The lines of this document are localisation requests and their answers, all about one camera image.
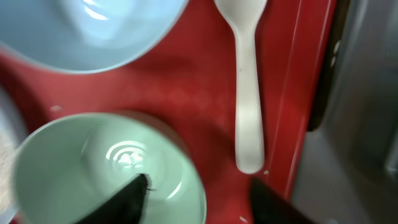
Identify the red serving tray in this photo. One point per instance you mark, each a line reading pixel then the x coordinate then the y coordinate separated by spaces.
pixel 188 82

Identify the grey dishwasher rack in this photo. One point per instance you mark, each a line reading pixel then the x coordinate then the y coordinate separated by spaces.
pixel 348 168

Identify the light blue bowl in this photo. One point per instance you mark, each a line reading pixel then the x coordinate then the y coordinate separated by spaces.
pixel 85 36

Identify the white plastic spoon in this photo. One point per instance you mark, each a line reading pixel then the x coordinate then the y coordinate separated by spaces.
pixel 243 17

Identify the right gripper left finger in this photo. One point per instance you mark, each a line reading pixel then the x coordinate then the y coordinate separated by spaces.
pixel 125 207

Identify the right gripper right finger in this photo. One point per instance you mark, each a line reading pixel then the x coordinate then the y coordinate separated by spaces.
pixel 268 207

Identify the light blue plate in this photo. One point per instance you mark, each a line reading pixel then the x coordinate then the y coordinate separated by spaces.
pixel 13 132

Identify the green bowl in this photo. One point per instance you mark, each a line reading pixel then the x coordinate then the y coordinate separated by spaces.
pixel 71 166

